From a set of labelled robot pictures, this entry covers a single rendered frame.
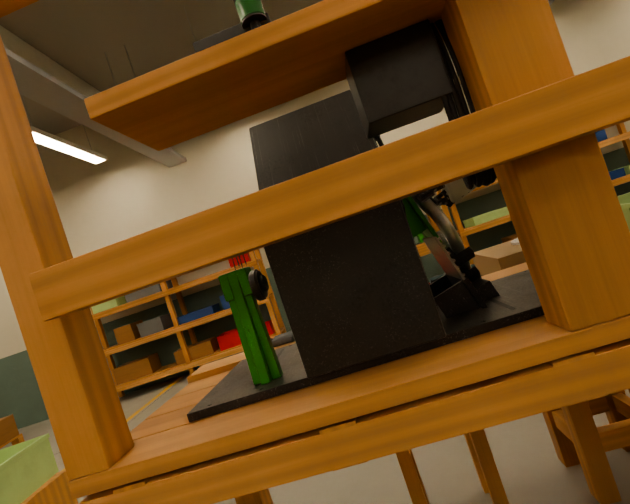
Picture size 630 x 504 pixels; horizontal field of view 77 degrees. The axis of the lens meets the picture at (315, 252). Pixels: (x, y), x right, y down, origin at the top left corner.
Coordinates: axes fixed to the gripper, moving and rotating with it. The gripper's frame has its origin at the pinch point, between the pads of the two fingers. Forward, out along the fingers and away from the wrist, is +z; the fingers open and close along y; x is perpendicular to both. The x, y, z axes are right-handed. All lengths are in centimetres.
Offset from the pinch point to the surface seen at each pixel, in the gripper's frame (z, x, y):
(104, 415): 82, 23, 23
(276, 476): 57, 44, 6
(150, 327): 356, -390, -287
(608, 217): -15.4, 38.6, 11.8
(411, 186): 8.9, 26.2, 31.0
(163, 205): 254, -550, -213
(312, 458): 50, 44, 6
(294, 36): 11, 3, 53
